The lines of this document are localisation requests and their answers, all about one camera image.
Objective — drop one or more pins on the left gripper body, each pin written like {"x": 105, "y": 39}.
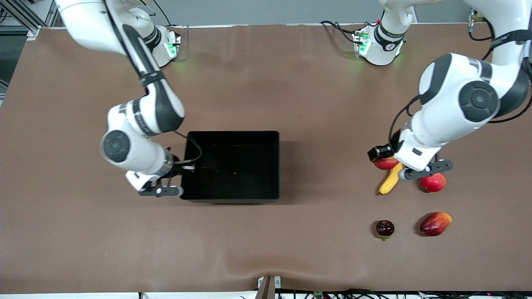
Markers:
{"x": 395, "y": 145}

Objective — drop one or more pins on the red yellow striped apple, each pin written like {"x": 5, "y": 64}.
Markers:
{"x": 385, "y": 164}

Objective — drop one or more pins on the yellow banana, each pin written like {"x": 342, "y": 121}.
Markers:
{"x": 388, "y": 185}

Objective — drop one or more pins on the black plastic box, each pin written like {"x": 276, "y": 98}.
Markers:
{"x": 237, "y": 166}

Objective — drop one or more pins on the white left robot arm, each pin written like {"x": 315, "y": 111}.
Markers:
{"x": 453, "y": 74}

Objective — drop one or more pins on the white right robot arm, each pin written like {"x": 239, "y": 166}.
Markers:
{"x": 129, "y": 149}

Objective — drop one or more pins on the plain red round fruit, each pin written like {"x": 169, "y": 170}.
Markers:
{"x": 433, "y": 183}

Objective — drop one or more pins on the red orange mango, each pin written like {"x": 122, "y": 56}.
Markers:
{"x": 434, "y": 224}

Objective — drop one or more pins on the dark purple mangosteen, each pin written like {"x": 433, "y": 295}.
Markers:
{"x": 385, "y": 228}

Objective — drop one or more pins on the brown table cover mat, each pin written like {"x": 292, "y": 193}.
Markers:
{"x": 291, "y": 241}

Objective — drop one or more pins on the green terminal connector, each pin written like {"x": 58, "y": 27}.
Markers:
{"x": 318, "y": 294}

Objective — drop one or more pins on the metal clamp bracket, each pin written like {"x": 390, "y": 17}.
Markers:
{"x": 268, "y": 284}

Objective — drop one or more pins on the aluminium profile frame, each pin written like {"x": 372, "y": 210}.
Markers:
{"x": 20, "y": 14}

